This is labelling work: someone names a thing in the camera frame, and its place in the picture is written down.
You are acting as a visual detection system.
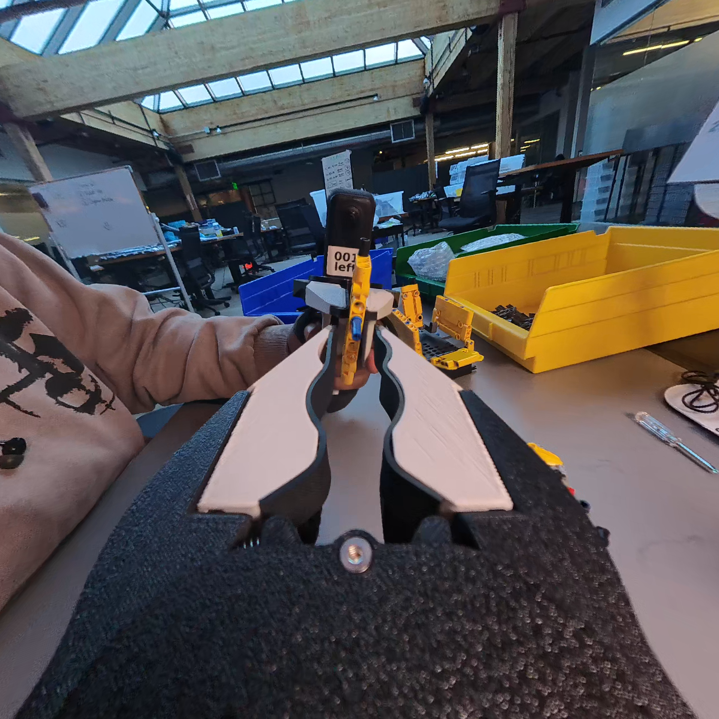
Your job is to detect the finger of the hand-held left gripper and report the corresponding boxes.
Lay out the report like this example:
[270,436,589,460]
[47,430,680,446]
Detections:
[362,288,395,360]
[306,281,350,313]

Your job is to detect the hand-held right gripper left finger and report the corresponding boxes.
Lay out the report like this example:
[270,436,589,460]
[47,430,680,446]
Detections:
[197,327,338,544]

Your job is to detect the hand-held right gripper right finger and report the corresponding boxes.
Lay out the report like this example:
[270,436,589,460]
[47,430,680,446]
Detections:
[374,327,515,544]

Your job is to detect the yellow gear block assembly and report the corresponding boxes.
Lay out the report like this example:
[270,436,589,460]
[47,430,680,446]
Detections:
[337,247,374,388]

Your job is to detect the yellow black robot model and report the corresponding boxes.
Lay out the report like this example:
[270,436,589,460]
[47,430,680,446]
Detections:
[386,283,485,378]

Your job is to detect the pile of small building pieces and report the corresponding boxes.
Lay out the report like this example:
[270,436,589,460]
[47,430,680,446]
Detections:
[527,442,612,548]

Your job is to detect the instruction booklet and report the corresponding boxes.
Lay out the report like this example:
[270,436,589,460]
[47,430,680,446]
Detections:
[667,101,719,186]

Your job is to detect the person's left forearm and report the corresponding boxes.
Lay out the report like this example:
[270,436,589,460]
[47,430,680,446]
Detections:
[84,281,293,415]

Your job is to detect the grey desk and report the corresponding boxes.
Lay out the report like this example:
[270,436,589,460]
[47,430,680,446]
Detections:
[0,292,719,719]

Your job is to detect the green storage bin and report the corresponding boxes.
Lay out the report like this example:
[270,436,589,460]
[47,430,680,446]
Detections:
[395,223,580,300]

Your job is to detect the white sign board on stand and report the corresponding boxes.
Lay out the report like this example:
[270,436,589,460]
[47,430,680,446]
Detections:
[321,150,354,194]

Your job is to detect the black office chair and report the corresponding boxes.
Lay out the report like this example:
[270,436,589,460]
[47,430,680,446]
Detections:
[438,158,502,234]
[275,199,325,260]
[226,215,277,288]
[179,225,232,316]

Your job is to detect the blue storage bin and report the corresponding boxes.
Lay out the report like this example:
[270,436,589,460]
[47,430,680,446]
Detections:
[239,247,394,325]

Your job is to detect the crumpled clear plastic bag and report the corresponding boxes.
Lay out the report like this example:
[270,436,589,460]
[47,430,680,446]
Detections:
[407,242,456,282]

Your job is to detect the person's dark blue trousers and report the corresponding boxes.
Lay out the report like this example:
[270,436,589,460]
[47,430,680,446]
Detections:
[135,403,185,440]

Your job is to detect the bubble wrap bag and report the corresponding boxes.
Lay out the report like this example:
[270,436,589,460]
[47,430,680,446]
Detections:
[461,233,527,254]

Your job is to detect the pile of dark pieces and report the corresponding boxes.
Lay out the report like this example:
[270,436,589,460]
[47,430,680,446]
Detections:
[490,303,538,331]

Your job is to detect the cluttered workbench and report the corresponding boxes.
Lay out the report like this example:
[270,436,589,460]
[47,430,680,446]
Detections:
[92,218,270,267]

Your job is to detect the yellow storage bin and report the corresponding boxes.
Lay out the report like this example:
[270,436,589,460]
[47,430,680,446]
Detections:
[443,225,719,375]

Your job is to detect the person's beige hoodie torso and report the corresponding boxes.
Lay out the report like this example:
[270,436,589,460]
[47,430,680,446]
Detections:
[0,233,147,610]

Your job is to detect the wooden table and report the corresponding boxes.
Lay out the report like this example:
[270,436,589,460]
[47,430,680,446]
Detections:
[499,149,625,224]

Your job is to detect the wooden post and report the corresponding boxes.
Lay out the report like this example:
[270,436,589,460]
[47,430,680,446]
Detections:
[424,107,438,192]
[494,12,519,160]

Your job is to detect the clear handle screwdriver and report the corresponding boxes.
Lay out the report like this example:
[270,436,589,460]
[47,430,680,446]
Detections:
[627,411,719,476]

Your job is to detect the black usb cable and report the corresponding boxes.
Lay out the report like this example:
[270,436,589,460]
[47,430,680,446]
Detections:
[681,370,719,415]

